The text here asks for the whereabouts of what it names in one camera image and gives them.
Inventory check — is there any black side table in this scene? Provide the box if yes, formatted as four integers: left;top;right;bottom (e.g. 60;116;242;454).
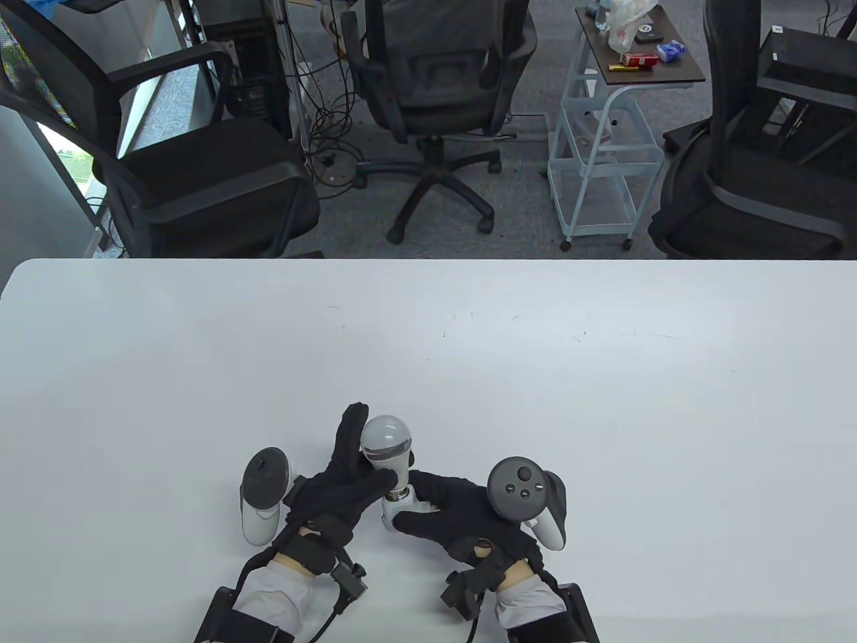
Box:
757;27;857;168

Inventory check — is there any black wrist sensor module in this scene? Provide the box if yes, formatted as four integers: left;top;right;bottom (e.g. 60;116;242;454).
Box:
330;563;368;601
441;569;483;620

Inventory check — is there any tangle of black cables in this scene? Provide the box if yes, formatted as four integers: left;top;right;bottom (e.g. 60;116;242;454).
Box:
288;60;370;190

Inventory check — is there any white light bulb socket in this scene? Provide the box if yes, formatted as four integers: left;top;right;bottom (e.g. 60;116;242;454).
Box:
382;489;439;531

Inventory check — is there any white light bulb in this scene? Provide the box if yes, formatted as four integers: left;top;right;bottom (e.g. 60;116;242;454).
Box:
360;415;417;504

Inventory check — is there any person's right hand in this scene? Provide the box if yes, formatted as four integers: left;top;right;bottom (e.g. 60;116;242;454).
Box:
392;469;543;577

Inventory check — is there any black swivel office chair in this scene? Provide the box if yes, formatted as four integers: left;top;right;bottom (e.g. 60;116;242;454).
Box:
340;0;538;245

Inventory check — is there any black padded office chair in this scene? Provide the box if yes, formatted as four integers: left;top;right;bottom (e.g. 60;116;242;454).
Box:
647;0;857;261

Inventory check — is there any black mesh armchair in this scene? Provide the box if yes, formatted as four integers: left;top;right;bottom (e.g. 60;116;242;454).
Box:
0;0;325;260

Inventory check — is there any person's left forearm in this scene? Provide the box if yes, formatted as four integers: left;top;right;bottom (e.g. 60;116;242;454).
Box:
231;553;335;634

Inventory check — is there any person's left hand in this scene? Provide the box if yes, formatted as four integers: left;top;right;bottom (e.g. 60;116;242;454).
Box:
285;402;397;557

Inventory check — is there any black computer tower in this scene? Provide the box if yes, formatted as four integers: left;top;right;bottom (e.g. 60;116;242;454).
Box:
200;0;295;139

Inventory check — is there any grey white tracking controller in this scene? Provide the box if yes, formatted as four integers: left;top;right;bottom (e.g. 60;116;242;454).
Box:
240;447;295;547
487;457;568;551

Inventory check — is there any white cart with brown top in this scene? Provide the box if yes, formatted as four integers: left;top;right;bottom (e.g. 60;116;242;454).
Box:
548;3;707;253

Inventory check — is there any clear plastic bag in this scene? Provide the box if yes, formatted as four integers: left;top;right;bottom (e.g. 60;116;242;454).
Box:
595;0;661;53

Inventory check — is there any person's right forearm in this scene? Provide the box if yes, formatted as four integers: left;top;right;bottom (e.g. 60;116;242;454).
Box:
492;559;570;630

